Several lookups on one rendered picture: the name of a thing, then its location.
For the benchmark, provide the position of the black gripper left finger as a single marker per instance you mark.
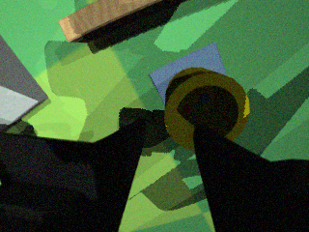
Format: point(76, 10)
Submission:
point(103, 171)

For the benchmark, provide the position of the brown wooden plank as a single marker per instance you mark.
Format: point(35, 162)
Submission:
point(104, 16)

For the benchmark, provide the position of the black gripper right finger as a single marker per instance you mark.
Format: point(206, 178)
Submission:
point(245, 192)

